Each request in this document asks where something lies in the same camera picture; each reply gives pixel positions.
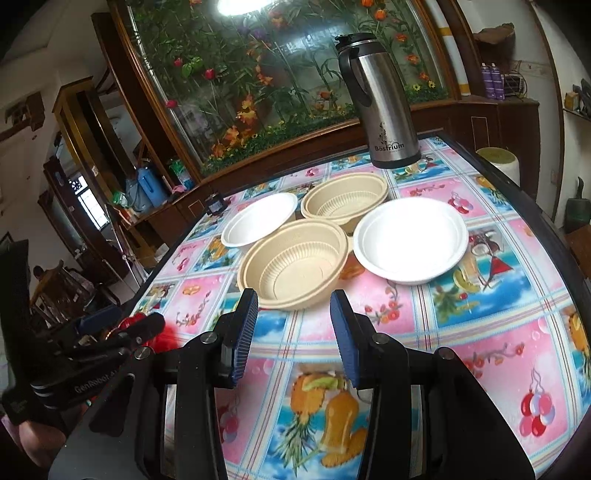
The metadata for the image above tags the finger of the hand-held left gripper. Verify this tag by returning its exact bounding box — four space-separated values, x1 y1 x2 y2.
117 312 166 344
75 307 124 334

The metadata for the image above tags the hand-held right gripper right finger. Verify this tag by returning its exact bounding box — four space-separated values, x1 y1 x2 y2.
329 289 536 480

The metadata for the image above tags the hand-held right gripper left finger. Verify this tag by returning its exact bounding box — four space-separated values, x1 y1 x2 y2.
46 288 259 480

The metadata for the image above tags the beige ribbed disposable bowl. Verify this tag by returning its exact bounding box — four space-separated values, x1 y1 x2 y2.
237 219 348 310
301 173 389 236

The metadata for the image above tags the small white disposable bowl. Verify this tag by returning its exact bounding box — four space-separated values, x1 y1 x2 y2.
221 192 298 254

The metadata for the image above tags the large white disposable bowl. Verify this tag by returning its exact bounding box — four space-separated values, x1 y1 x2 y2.
353 198 468 284

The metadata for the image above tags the person's left forearm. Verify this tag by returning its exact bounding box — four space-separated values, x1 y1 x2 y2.
0 415 61 480

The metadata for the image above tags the red fluffy object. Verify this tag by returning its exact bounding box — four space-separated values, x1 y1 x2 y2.
117 314 185 348

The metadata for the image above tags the wooden chair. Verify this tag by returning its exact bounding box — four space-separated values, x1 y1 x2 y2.
30 261 100 324

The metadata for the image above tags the printed fruit tablecloth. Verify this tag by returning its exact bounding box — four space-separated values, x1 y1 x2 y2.
124 134 578 480

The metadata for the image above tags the barred window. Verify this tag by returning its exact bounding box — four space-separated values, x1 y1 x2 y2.
69 178 109 229

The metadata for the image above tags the blue water jug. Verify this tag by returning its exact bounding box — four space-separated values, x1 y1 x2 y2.
136 167 168 208

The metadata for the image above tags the green packet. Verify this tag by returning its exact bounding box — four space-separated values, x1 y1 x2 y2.
168 159 195 190

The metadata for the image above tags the dark wooden shelf unit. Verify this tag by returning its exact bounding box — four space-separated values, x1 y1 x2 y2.
39 76 153 287

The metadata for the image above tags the stainless steel thermos flask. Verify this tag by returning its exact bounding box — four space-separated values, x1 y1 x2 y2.
335 33 422 169

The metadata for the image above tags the artificial flower display cabinet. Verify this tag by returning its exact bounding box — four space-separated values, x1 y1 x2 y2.
106 0 462 181

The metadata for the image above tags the wooden side counter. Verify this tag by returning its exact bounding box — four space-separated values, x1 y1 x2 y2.
462 97 541 199

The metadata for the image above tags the dark green figurine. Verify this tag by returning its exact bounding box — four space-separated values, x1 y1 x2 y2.
566 178 591 234

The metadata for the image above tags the white roll with yellow band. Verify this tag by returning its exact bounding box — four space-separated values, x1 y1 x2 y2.
427 0 472 97

